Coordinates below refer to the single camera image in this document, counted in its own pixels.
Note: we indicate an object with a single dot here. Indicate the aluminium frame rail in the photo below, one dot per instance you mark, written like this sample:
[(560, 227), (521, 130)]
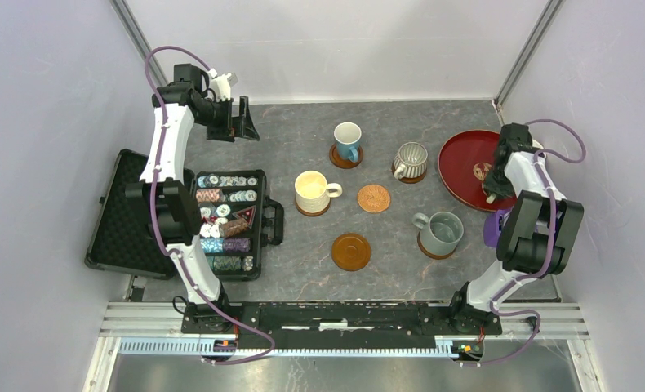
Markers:
[(155, 328)]

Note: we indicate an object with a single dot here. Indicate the brown wooden coaster back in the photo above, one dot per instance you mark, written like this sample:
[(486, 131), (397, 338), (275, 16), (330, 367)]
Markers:
[(338, 161)]

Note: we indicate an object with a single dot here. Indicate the black poker chip case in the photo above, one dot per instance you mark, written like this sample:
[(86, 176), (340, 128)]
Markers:
[(239, 219)]

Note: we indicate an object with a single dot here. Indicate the brown wooden coaster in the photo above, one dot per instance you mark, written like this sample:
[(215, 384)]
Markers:
[(435, 248), (413, 180), (338, 161), (351, 252), (311, 214)]

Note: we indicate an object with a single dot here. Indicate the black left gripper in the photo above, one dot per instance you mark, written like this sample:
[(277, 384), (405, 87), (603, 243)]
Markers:
[(241, 126)]

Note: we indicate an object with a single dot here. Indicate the blue patterned mug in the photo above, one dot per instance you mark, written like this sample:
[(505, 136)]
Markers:
[(348, 136)]

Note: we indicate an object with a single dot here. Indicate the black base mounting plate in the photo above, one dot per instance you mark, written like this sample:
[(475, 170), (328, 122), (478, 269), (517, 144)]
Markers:
[(333, 325)]

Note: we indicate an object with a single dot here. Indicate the grey ribbed mug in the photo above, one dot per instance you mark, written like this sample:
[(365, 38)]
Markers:
[(410, 160)]

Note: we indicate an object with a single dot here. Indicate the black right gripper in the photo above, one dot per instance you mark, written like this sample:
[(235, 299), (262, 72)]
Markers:
[(501, 190)]

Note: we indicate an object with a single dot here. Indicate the cream mug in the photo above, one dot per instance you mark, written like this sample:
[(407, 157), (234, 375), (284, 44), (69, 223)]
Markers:
[(313, 192)]

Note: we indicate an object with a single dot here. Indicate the red round tray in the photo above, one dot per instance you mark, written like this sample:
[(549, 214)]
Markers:
[(463, 164)]

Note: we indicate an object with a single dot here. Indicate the woven light brown coaster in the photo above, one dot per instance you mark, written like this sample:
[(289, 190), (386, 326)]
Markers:
[(374, 198)]

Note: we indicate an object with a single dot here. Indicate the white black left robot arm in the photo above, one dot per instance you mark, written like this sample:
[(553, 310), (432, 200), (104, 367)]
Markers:
[(160, 197)]

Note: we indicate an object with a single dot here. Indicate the black foam-lined case lid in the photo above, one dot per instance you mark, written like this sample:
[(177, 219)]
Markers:
[(120, 243)]

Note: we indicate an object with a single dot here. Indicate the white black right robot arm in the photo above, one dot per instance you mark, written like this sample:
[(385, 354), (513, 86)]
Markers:
[(539, 232)]

